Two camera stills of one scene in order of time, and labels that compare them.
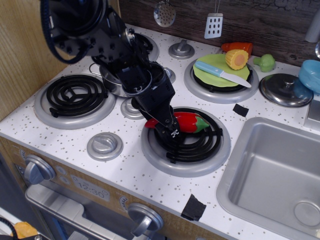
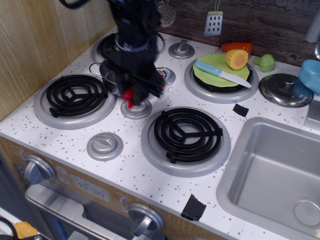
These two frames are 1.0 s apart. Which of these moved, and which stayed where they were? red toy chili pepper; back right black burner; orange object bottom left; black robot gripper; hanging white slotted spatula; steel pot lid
Moved: black robot gripper; red toy chili pepper
Stayed: back right black burner; orange object bottom left; hanging white slotted spatula; steel pot lid
